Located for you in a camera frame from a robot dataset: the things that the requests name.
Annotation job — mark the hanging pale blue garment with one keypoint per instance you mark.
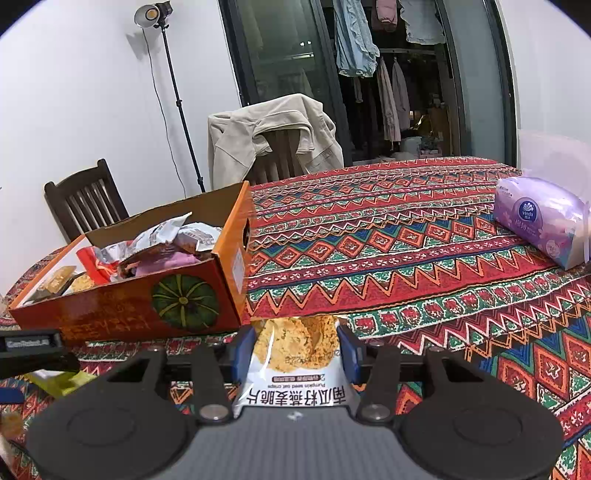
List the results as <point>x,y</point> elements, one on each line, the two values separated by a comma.
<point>422,21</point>

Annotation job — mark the pink snack packet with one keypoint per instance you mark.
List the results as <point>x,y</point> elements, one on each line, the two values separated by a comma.
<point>171,263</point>

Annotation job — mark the glass sliding door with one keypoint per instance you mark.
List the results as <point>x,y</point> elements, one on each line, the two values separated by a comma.
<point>277,60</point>

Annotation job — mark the dark wooden chair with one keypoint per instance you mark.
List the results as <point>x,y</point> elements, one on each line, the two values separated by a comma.
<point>87,203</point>

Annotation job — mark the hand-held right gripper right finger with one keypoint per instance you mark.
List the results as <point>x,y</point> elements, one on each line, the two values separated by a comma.
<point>348,355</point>

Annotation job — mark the beige jacket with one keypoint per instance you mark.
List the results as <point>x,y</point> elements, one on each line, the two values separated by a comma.
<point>240,138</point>

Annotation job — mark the white brown snack packet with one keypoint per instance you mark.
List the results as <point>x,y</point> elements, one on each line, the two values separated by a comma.
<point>198,237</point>
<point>157,233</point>

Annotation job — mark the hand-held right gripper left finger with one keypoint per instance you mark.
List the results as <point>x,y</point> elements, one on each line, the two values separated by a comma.
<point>244,355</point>

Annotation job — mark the hanging mauve coat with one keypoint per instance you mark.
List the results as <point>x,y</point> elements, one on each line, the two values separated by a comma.
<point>402,92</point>

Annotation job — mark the hanging beige coat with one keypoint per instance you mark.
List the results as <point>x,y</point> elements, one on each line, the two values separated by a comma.
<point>388,101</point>

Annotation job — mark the hanging pink garment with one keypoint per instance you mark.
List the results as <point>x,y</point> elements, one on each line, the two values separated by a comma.
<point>385,14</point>

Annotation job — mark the orange white cracker packet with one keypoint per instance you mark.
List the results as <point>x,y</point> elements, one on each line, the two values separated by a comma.
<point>81,284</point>
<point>55,279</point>
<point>295,350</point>

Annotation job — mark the hanging blue shirt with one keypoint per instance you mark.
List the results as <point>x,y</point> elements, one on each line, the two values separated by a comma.
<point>353,41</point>

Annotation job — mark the orange cardboard box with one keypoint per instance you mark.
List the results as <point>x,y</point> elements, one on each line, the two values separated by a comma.
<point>115,309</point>

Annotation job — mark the purple tissue pack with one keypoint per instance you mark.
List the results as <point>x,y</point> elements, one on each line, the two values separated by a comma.
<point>540,217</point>

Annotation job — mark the studio light on stand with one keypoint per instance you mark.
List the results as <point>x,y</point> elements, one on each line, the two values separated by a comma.
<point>154,13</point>

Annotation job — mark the wooden chair under jacket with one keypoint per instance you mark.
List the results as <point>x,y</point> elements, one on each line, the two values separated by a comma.
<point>277,157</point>

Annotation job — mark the green white long snack packet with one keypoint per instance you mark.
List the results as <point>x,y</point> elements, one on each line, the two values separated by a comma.
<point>64,383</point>

